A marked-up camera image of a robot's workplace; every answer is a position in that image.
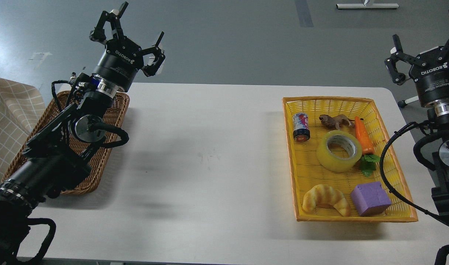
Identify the toy croissant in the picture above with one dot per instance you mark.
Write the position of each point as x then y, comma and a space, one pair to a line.
323, 194

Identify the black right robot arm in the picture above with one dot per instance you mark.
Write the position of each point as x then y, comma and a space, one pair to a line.
432, 151

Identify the purple foam block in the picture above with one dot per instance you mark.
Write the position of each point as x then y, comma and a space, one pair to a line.
370, 199

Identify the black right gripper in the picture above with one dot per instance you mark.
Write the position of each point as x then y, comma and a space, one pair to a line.
431, 81

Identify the brown toy animal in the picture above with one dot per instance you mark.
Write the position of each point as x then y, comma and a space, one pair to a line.
335, 122

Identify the white stand base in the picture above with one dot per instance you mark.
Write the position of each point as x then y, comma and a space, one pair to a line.
367, 5

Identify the yellow tape roll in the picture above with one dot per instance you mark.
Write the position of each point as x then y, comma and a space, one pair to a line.
338, 151

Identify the orange toy carrot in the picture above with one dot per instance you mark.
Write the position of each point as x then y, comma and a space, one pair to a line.
369, 158

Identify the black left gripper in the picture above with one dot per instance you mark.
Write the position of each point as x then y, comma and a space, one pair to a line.
118, 62

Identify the yellow plastic basket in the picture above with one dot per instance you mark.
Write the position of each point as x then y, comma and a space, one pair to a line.
306, 171

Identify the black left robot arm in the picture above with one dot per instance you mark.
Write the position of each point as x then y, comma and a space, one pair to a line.
58, 156

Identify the beige checkered cloth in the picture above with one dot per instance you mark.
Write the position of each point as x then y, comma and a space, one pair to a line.
21, 106

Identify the small drink can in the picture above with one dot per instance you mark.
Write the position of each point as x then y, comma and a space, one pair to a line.
301, 132

